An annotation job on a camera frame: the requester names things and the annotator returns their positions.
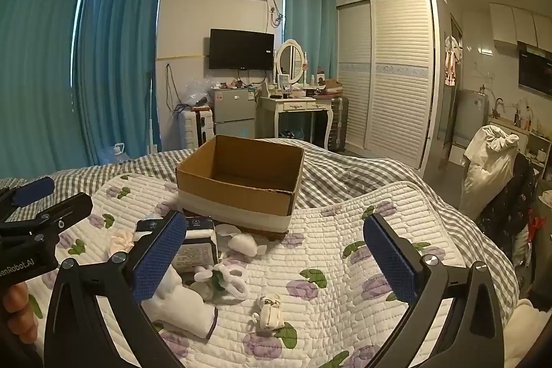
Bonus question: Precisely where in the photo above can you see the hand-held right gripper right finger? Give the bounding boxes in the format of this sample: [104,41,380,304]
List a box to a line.
[363,213,507,368]

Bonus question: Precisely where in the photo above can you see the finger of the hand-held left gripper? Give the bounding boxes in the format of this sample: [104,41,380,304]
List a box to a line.
[0,177,55,222]
[0,192,93,240]

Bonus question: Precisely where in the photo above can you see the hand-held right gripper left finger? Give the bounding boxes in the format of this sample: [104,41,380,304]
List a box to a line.
[43,210,188,368]

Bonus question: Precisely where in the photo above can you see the cream scrunchie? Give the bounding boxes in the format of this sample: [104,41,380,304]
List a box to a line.
[109,231,135,255]

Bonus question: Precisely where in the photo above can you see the large white plush toy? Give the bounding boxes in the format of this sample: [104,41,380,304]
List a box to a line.
[142,265,218,340]

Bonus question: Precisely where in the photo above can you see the white soft plush piece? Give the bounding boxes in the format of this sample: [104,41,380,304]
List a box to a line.
[216,223,268,257]

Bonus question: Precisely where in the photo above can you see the cardboard box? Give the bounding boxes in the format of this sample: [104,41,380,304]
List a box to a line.
[175,134,305,241]

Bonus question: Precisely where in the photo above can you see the small white socks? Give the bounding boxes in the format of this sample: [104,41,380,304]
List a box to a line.
[249,294,285,331]

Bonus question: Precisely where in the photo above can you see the person's left hand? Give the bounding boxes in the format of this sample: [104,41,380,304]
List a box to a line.
[0,281,38,336]

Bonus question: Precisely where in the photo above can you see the clear water jug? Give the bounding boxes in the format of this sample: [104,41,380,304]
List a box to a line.
[101,143,131,167]

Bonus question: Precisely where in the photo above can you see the white floral quilted mat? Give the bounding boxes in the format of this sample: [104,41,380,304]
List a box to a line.
[26,173,518,368]

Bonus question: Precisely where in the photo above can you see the wide teal window curtain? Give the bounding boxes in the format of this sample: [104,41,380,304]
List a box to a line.
[0,0,93,179]

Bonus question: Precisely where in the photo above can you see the white ribbed suitcase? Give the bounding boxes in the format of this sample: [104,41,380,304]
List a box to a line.
[179,107,215,150]

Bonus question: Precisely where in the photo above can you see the silver suitcase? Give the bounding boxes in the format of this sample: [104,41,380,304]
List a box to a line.
[328,96,349,152]

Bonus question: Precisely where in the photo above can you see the teal curtain panel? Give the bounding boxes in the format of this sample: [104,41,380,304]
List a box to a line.
[78,0,167,166]

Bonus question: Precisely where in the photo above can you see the grey washing machine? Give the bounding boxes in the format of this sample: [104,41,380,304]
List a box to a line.
[453,89,491,145]

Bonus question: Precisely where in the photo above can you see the small silver fridge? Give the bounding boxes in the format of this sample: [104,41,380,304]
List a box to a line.
[210,87,258,140]

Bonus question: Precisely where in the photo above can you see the clear plastic bag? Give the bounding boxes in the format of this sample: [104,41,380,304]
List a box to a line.
[181,77,212,110]

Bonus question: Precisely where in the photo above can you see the white louvered wardrobe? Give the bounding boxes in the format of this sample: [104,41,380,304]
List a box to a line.
[335,0,446,180]

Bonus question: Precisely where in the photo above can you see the white vanity table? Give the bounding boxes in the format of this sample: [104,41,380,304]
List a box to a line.
[259,92,342,152]

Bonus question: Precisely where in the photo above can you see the hanging pink clothes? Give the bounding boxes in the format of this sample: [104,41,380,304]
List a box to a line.
[444,35,463,88]

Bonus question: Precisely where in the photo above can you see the white oval vanity mirror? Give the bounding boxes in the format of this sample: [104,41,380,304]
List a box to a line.
[275,39,308,87]

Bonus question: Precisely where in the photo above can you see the black range hood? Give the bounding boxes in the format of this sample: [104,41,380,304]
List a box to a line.
[517,41,552,98]

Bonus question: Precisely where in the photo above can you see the light teal narrow curtain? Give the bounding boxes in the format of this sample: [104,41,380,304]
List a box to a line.
[282,0,339,83]

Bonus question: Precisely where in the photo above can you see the black wall television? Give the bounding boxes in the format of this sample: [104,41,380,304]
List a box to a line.
[209,29,275,71]

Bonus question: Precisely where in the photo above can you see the white wall cabinets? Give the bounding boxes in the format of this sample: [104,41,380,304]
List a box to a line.
[489,3,552,50]

